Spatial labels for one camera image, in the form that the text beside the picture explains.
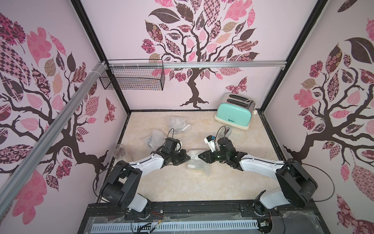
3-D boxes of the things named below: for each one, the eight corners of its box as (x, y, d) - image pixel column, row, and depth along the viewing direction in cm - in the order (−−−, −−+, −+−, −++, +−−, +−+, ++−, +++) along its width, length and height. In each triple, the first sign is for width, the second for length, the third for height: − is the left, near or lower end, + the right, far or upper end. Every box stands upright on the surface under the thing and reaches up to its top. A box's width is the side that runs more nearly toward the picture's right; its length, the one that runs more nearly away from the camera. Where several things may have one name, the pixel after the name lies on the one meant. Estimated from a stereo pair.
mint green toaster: (214, 121, 115) (217, 104, 102) (220, 106, 126) (223, 90, 113) (246, 130, 109) (254, 115, 95) (249, 114, 120) (257, 98, 106)
